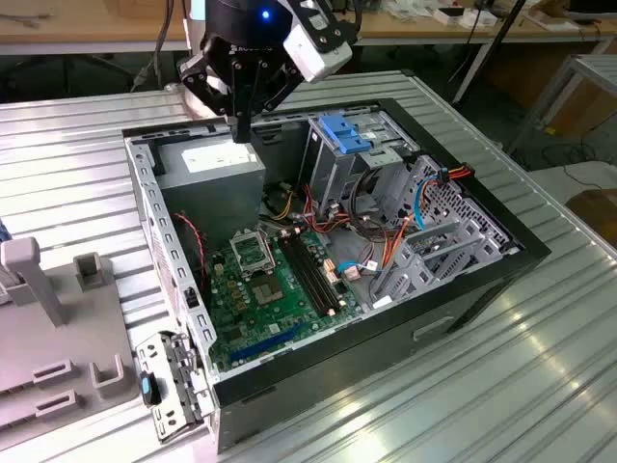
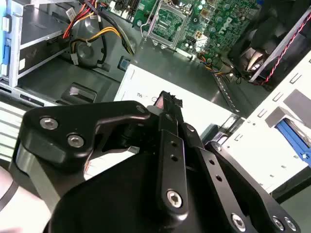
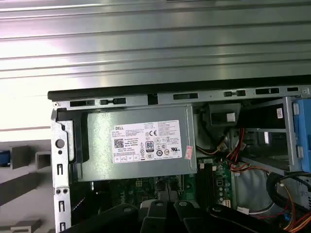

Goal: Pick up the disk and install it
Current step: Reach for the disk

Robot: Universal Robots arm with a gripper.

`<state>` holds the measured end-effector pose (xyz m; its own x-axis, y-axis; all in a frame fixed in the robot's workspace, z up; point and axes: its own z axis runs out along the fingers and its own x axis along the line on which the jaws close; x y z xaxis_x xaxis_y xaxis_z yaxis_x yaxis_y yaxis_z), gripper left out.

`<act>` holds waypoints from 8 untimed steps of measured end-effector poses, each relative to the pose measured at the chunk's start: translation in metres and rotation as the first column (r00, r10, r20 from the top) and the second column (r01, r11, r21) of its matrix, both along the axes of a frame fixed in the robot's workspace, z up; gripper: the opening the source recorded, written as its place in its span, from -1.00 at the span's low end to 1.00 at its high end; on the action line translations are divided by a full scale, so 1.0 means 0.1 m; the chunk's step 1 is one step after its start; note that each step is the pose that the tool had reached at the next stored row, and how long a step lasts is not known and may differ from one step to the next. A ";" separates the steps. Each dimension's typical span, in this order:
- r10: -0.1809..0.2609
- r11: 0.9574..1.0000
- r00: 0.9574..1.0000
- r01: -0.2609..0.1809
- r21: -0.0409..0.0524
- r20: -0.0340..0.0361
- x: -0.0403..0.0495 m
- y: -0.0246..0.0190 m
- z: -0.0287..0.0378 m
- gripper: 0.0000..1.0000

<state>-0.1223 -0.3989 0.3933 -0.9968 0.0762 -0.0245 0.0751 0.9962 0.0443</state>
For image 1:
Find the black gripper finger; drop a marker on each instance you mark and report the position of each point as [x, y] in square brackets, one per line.
[190, 72]
[284, 84]

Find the perforated metal disk bay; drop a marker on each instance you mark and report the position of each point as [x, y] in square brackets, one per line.
[463, 241]

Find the blue plastic drive latch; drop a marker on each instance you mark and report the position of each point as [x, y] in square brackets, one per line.
[344, 135]

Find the grey metal drive cage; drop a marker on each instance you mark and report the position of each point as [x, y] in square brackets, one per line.
[328, 169]

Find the long wooden desk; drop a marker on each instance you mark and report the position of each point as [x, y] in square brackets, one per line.
[96, 29]

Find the grey power supply unit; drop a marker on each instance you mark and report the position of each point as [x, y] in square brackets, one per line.
[212, 193]

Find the black RAM slot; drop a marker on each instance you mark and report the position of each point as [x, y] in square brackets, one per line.
[301, 270]
[315, 267]

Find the black slanted stand pole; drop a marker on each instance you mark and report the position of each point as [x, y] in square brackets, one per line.
[487, 53]

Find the square CPU socket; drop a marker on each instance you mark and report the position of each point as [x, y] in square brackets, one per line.
[267, 289]

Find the green motherboard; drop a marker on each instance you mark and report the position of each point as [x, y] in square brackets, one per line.
[289, 313]

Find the blue expansion slot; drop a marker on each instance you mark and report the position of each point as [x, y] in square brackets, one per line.
[265, 345]

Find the grey parts rack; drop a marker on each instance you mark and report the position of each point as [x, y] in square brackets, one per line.
[72, 328]

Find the black open PC case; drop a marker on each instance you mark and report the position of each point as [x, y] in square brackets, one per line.
[337, 366]

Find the brown cardboard box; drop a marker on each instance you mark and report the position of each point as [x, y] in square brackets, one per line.
[588, 106]
[598, 212]

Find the black latch with blue tab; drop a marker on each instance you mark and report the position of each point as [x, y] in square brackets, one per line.
[150, 388]

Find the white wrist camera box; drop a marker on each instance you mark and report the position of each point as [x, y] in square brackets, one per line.
[313, 55]

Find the grey metal card retention bracket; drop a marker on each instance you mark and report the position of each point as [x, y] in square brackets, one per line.
[161, 349]

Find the grey aluminium frame table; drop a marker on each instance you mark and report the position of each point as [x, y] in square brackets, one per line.
[573, 65]

